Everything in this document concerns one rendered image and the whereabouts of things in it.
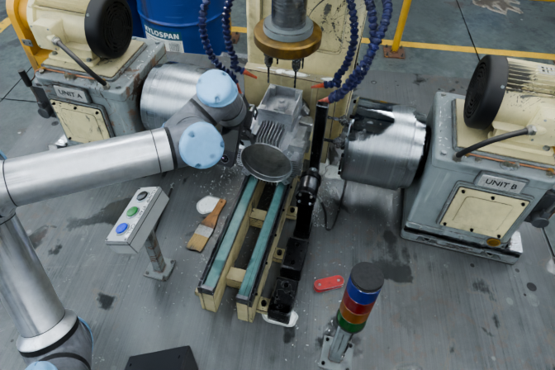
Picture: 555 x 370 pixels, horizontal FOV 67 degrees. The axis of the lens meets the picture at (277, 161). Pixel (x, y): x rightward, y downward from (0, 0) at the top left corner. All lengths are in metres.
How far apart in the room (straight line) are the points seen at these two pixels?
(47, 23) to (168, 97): 0.36
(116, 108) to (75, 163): 0.63
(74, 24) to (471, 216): 1.20
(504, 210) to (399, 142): 0.32
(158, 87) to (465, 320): 1.07
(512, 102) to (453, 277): 0.53
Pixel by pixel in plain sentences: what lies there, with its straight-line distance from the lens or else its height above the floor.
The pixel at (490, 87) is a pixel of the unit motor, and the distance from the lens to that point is 1.07.
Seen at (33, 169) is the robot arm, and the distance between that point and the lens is 0.72.
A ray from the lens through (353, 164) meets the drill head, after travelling 1.16.
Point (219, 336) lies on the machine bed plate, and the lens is 1.17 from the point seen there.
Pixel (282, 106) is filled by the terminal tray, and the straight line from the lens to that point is 1.20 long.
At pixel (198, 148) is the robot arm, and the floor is 1.41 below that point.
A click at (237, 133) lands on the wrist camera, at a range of 0.98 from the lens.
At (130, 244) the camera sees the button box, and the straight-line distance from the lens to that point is 1.02.
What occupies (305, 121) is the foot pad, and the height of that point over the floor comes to 1.07.
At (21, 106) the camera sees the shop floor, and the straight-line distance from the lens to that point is 3.40.
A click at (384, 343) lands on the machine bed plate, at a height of 0.80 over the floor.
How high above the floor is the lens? 1.90
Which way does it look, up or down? 47 degrees down
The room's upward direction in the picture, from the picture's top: 2 degrees clockwise
